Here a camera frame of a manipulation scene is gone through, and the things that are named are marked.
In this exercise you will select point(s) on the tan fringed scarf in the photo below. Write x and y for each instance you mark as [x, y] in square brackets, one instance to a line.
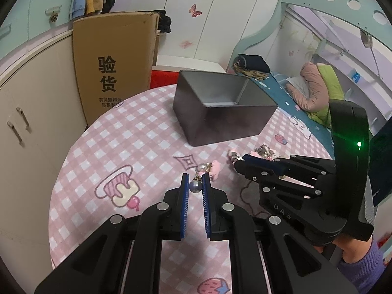
[249, 74]

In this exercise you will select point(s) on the teal bunk bed frame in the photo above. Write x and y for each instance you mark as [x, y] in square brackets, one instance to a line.
[275, 15]

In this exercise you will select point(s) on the green quilt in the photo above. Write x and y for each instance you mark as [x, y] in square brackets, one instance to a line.
[332, 82]

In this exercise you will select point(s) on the beige cabinet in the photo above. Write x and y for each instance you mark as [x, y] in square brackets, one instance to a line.
[39, 174]

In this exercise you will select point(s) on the pink checked tablecloth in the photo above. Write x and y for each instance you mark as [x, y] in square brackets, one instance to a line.
[137, 147]

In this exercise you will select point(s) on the white wardrobe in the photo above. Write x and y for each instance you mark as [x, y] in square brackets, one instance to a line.
[214, 27]

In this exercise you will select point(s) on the blue printed bedsheet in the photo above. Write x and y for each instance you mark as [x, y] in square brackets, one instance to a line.
[294, 119]

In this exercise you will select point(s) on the brown cardboard box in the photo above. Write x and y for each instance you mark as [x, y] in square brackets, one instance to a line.
[113, 52]

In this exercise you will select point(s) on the white board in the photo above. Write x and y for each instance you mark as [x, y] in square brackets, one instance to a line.
[190, 64]

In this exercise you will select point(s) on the pearl earring with pink pompom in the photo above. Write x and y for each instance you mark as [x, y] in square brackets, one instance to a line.
[196, 186]

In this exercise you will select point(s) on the dark grey storage box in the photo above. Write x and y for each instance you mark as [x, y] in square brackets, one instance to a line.
[220, 122]

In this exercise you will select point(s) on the teal cabinet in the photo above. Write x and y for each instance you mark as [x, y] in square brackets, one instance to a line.
[36, 9]

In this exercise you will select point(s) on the black clothing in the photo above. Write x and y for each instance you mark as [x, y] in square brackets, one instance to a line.
[165, 21]

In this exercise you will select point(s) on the faint pink butterfly sticker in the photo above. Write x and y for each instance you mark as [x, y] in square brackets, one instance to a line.
[185, 43]

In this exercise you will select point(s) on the person's right forearm purple sleeve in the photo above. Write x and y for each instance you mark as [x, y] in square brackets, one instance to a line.
[361, 269]

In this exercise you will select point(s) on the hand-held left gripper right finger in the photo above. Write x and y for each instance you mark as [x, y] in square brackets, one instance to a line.
[206, 208]

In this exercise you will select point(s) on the dark folded clothes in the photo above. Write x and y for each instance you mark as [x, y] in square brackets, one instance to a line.
[254, 62]

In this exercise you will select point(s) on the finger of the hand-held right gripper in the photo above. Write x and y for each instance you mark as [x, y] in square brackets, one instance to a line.
[254, 173]
[263, 161]

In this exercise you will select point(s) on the pink quilt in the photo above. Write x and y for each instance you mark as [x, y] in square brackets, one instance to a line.
[312, 82]

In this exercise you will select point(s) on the white pillow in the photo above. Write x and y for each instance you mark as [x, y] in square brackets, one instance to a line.
[298, 83]

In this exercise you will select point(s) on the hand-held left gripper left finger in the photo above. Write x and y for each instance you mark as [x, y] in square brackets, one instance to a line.
[184, 208]

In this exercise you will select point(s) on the red cloth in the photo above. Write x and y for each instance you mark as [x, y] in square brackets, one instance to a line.
[162, 79]

